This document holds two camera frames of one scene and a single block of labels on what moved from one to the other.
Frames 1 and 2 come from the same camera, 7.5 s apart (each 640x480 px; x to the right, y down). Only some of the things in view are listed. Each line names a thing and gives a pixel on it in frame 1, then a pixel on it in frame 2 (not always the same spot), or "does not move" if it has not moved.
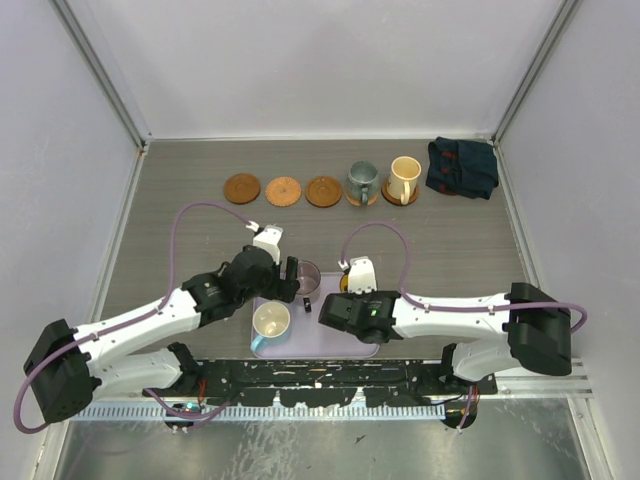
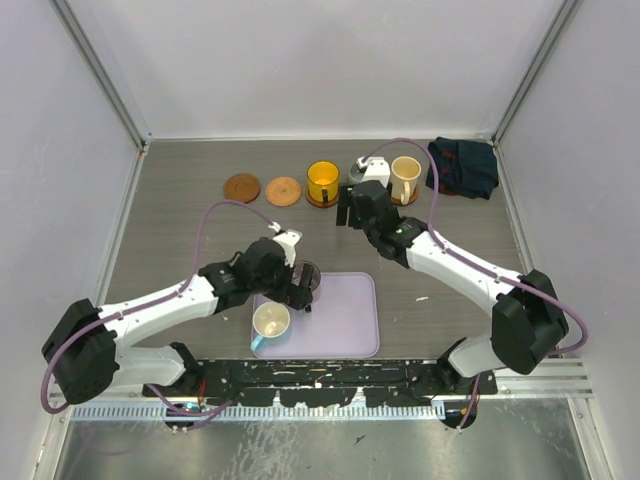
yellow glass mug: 344,283 to 322,183
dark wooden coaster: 242,188 does not move
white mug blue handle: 270,320 does not move
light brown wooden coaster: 283,191 does not move
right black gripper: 352,296 to 343,204
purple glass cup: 309,278 does not move
